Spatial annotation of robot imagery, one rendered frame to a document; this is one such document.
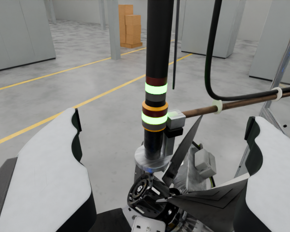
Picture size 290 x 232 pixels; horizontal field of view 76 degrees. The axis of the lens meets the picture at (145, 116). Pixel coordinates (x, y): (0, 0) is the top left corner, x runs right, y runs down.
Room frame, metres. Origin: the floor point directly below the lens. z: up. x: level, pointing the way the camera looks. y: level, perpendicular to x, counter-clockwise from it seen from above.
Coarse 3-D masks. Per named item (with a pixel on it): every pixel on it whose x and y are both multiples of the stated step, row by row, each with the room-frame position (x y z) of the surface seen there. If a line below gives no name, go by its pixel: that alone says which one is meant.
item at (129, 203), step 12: (144, 180) 0.40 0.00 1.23; (156, 180) 0.38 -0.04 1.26; (132, 192) 0.39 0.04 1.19; (144, 192) 0.34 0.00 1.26; (168, 192) 0.36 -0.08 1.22; (180, 192) 0.38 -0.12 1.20; (132, 204) 0.32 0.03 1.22; (144, 204) 0.32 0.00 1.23; (156, 204) 0.32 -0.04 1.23; (168, 204) 0.34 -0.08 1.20; (144, 216) 0.31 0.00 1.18; (156, 216) 0.31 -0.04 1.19; (168, 216) 0.31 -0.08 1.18; (180, 216) 0.31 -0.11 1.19; (168, 228) 0.29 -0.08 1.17
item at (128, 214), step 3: (126, 207) 0.38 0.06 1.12; (129, 207) 0.37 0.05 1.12; (123, 210) 0.37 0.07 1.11; (126, 210) 0.37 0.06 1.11; (132, 210) 0.36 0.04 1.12; (123, 213) 0.37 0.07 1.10; (126, 213) 0.36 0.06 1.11; (129, 213) 0.36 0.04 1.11; (132, 213) 0.36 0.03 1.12; (135, 213) 0.35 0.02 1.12; (126, 216) 0.36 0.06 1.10; (129, 216) 0.35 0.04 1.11; (129, 219) 0.35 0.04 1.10; (132, 219) 0.35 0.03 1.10; (129, 222) 0.34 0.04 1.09; (132, 222) 0.34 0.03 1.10; (132, 225) 0.33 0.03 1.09
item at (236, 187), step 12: (192, 192) 0.31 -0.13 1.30; (204, 192) 0.27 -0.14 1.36; (216, 192) 0.25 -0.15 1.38; (228, 192) 0.24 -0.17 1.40; (240, 192) 0.23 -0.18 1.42; (180, 204) 0.24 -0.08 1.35; (192, 204) 0.23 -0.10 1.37; (204, 204) 0.22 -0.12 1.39; (216, 204) 0.21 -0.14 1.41; (228, 204) 0.20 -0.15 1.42; (204, 216) 0.18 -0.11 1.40; (216, 216) 0.18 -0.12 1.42; (228, 216) 0.17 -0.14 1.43; (216, 228) 0.15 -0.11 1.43; (228, 228) 0.15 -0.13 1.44
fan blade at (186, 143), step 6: (198, 120) 0.53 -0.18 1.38; (192, 126) 0.50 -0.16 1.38; (192, 132) 0.54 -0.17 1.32; (186, 138) 0.50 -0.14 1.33; (192, 138) 0.58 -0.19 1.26; (180, 144) 0.47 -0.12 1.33; (186, 144) 0.52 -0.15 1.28; (180, 150) 0.48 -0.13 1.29; (186, 150) 0.54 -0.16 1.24; (174, 156) 0.45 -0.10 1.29; (180, 156) 0.49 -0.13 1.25; (174, 162) 0.46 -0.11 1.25; (180, 162) 0.50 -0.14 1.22
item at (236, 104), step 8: (264, 96) 0.37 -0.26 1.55; (272, 96) 0.38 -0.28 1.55; (288, 96) 0.40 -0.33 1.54; (224, 104) 0.33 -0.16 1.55; (232, 104) 0.33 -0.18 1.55; (240, 104) 0.34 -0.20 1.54; (248, 104) 0.35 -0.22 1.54; (184, 112) 0.29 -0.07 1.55; (192, 112) 0.30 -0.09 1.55; (200, 112) 0.30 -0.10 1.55; (208, 112) 0.31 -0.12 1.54
